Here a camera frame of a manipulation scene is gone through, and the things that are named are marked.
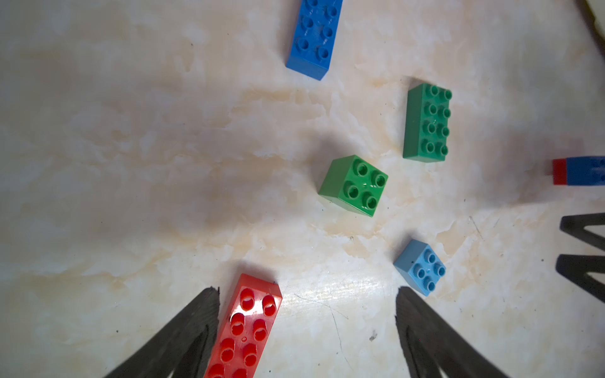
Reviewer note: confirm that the long blue lego brick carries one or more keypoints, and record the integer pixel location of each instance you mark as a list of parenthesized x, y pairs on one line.
[(314, 37)]

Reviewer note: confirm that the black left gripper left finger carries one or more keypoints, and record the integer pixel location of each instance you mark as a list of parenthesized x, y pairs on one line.
[(182, 348)]

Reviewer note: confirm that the small green lego brick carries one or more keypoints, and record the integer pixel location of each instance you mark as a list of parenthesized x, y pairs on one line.
[(354, 184)]

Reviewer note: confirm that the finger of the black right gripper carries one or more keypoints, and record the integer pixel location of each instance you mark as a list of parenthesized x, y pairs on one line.
[(576, 268), (575, 225)]

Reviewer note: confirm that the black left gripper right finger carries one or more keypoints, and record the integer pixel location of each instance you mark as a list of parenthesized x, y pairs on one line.
[(431, 346)]

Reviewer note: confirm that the small light blue lego brick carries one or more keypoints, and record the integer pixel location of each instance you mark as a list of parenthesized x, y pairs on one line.
[(420, 266)]

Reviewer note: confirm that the long green lego brick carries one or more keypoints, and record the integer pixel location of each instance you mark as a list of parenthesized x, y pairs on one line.
[(426, 130)]

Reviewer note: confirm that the red lego brick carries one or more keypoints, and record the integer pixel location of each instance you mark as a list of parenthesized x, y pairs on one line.
[(247, 324), (559, 171)]

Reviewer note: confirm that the small dark blue lego brick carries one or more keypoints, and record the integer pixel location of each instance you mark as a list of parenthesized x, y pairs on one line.
[(585, 171)]

